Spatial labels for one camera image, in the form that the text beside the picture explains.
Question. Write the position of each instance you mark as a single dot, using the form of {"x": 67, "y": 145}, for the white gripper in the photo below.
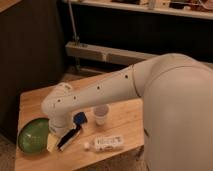
{"x": 58, "y": 125}

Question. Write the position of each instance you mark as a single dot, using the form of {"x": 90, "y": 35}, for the green ceramic bowl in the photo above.
{"x": 32, "y": 138}

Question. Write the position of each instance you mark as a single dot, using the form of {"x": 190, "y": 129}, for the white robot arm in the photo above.
{"x": 177, "y": 94}

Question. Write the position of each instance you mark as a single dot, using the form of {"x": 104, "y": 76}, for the blue sponge block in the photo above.
{"x": 80, "y": 118}

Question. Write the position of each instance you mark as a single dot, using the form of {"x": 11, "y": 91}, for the white labelled plastic bottle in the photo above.
{"x": 105, "y": 143}

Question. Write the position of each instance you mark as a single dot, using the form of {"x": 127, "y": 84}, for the white plastic cup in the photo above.
{"x": 100, "y": 114}

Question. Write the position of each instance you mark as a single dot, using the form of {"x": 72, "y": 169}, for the long grey metal beam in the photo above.
{"x": 105, "y": 54}

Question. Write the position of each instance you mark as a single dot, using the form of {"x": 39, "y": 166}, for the metal stand pole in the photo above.
{"x": 75, "y": 36}

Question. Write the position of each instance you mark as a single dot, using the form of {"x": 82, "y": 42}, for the cluttered wall shelf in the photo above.
{"x": 202, "y": 9}

